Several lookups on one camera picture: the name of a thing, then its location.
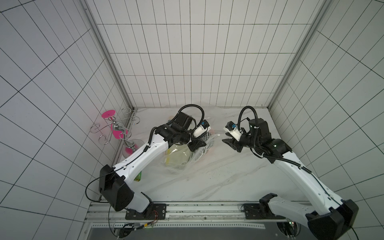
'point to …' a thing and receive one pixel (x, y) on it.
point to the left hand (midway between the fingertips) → (200, 146)
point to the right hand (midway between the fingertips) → (226, 132)
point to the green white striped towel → (200, 153)
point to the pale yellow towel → (177, 155)
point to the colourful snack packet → (138, 177)
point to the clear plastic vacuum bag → (213, 152)
